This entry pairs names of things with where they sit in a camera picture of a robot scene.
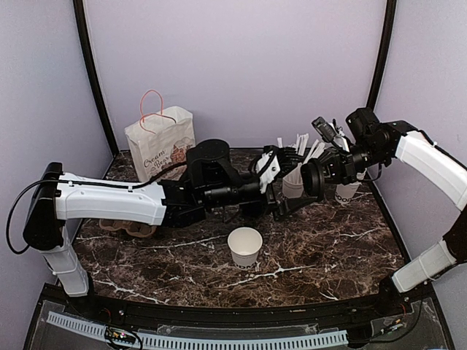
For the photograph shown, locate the white cup holding straws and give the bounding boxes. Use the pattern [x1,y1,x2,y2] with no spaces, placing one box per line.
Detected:
[282,169,304,198]

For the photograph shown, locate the brown pulp cup carrier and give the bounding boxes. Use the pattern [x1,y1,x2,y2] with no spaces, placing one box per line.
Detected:
[99,219,158,238]

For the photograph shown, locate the right black frame post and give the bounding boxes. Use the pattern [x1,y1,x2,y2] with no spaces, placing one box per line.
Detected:
[365,0,398,110]

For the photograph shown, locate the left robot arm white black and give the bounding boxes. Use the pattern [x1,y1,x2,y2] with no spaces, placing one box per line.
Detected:
[23,139,325,318]

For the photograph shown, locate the stack of black lids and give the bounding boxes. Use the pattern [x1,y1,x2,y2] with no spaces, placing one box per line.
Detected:
[239,202,268,218]

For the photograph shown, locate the stack of white paper cups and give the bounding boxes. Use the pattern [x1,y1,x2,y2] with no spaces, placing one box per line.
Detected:
[334,182,361,205]

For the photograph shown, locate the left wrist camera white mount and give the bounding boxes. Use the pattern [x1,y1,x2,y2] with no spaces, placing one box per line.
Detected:
[250,146,281,194]

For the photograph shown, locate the white paper takeout bag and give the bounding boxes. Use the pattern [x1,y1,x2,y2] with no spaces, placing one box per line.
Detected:
[124,96,196,182]

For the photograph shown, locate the black front table rail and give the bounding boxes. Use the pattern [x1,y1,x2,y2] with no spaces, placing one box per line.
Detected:
[66,281,409,329]

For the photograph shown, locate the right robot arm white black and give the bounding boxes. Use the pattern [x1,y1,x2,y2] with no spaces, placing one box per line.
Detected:
[312,108,466,316]

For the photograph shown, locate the single white paper cup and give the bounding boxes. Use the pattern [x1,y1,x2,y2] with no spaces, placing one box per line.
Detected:
[228,227,263,270]

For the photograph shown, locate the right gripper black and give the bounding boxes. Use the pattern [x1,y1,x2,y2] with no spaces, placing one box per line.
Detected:
[303,140,389,184]

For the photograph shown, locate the grey slotted cable duct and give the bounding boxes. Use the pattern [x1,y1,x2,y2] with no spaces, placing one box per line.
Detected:
[46,311,349,349]

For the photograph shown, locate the single black cup lid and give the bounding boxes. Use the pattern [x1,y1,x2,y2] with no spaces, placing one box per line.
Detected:
[300,158,325,198]

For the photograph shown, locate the bundle of wrapped white straws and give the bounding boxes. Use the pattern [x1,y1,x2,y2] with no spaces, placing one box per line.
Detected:
[277,133,325,184]

